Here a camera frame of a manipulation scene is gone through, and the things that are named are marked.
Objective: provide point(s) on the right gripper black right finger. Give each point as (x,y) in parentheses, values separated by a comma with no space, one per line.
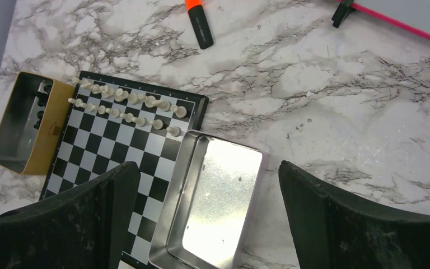
(334,228)

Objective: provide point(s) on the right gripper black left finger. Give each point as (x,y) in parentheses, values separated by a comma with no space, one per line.
(83,227)

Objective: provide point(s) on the black white chess board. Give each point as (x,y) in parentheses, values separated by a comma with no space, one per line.
(92,144)

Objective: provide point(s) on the white chess piece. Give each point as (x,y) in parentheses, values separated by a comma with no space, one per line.
(179,111)
(164,105)

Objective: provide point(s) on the pink framed whiteboard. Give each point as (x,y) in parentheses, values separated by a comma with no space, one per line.
(410,15)

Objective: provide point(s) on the white chess pawn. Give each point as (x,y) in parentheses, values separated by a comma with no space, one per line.
(157,124)
(174,131)

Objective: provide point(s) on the silver tin lid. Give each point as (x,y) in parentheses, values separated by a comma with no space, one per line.
(208,203)

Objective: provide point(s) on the black chess pieces pile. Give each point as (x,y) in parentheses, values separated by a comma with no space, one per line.
(42,102)

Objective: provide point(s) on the black whiteboard stand foot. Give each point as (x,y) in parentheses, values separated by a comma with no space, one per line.
(343,10)

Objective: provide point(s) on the gold tin box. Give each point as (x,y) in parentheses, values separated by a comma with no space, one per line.
(24,149)

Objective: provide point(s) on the orange black highlighter marker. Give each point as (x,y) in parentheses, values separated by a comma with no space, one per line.
(199,23)

